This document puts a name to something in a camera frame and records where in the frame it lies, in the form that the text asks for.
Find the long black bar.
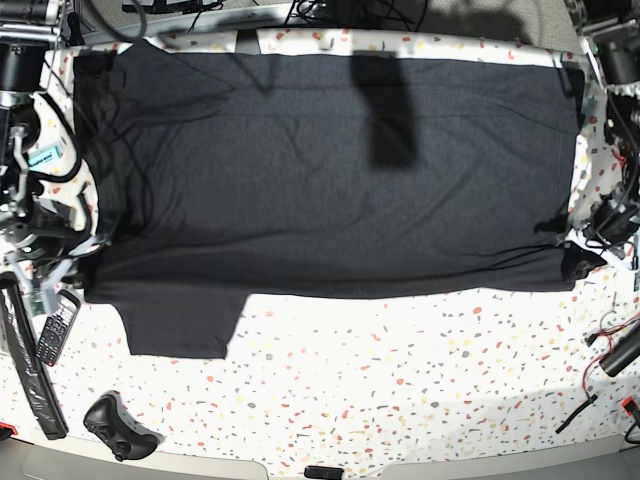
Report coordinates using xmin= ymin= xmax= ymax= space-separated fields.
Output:
xmin=1 ymin=274 xmax=69 ymax=440

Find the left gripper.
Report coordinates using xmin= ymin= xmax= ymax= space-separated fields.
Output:
xmin=562 ymin=184 xmax=639 ymax=260

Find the small black usb stick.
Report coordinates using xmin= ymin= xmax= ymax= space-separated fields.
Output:
xmin=304 ymin=465 xmax=345 ymax=480

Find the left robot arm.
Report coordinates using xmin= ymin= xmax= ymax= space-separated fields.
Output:
xmin=565 ymin=1 xmax=639 ymax=268

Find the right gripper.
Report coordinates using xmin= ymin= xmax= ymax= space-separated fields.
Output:
xmin=4 ymin=212 xmax=110 ymax=296

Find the black remote control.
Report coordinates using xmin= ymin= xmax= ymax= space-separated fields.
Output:
xmin=36 ymin=290 xmax=81 ymax=367

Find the black T-shirt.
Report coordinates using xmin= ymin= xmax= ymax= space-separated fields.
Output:
xmin=74 ymin=42 xmax=585 ymax=359

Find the red clamp at edge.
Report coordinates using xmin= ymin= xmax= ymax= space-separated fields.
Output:
xmin=0 ymin=423 xmax=17 ymax=442

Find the black game controller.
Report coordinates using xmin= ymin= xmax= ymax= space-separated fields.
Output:
xmin=83 ymin=393 xmax=159 ymax=462

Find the light blue highlighter pen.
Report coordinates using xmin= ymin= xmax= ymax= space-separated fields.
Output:
xmin=28 ymin=144 xmax=63 ymax=174

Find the black cable tie strap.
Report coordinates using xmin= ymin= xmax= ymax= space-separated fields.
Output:
xmin=555 ymin=393 xmax=599 ymax=435

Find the small red connector block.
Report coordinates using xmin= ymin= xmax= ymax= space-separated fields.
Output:
xmin=621 ymin=396 xmax=639 ymax=418

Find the black cylinder with wires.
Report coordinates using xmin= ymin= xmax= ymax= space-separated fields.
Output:
xmin=600 ymin=325 xmax=640 ymax=377

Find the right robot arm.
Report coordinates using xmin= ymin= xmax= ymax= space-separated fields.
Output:
xmin=1 ymin=1 xmax=105 ymax=314

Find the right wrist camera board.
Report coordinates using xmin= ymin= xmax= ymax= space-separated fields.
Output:
xmin=24 ymin=287 xmax=60 ymax=316

